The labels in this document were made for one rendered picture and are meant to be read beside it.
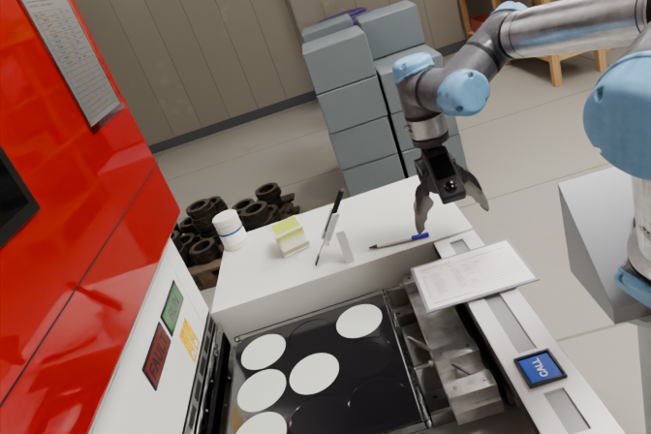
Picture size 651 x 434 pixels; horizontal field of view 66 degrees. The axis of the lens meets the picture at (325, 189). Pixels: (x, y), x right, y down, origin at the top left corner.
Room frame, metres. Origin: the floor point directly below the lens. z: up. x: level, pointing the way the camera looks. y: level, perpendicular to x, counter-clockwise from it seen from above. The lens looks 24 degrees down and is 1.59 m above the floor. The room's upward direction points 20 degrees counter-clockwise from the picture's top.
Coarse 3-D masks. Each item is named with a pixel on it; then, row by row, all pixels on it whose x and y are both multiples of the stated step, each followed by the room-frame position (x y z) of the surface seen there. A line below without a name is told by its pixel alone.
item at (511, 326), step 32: (448, 256) 0.88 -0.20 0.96; (512, 288) 0.72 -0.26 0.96; (480, 320) 0.67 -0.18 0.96; (512, 320) 0.65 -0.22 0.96; (512, 352) 0.58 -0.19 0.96; (512, 384) 0.53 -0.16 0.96; (576, 384) 0.49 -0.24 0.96; (544, 416) 0.46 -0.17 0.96; (576, 416) 0.45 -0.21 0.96; (608, 416) 0.43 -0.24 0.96
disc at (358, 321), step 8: (368, 304) 0.90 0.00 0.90; (344, 312) 0.90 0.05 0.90; (352, 312) 0.89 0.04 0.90; (360, 312) 0.88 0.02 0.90; (368, 312) 0.87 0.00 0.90; (376, 312) 0.86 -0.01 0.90; (344, 320) 0.88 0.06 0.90; (352, 320) 0.87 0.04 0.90; (360, 320) 0.86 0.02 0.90; (368, 320) 0.85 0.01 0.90; (376, 320) 0.84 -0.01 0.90; (344, 328) 0.85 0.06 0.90; (352, 328) 0.84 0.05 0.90; (360, 328) 0.83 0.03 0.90; (368, 328) 0.82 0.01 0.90; (344, 336) 0.83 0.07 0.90; (352, 336) 0.82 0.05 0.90; (360, 336) 0.81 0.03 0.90
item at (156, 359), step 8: (160, 328) 0.75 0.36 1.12; (160, 336) 0.74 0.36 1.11; (160, 344) 0.73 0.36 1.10; (168, 344) 0.75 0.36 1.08; (152, 352) 0.69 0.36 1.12; (160, 352) 0.71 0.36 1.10; (152, 360) 0.68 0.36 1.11; (160, 360) 0.70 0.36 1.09; (152, 368) 0.67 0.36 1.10; (160, 368) 0.69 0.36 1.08; (152, 376) 0.66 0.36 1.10
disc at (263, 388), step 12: (264, 372) 0.81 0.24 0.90; (276, 372) 0.79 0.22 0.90; (252, 384) 0.79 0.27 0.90; (264, 384) 0.78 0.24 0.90; (276, 384) 0.76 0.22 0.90; (240, 396) 0.77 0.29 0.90; (252, 396) 0.75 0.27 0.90; (264, 396) 0.74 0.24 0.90; (276, 396) 0.73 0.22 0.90; (252, 408) 0.73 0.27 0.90; (264, 408) 0.71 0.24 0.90
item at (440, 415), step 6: (444, 408) 0.62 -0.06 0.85; (450, 408) 0.62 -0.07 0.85; (420, 414) 0.63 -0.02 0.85; (432, 414) 0.62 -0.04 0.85; (438, 414) 0.62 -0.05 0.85; (444, 414) 0.62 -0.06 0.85; (450, 414) 0.61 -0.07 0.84; (438, 420) 0.62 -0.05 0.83; (444, 420) 0.62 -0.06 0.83; (450, 420) 0.61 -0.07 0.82
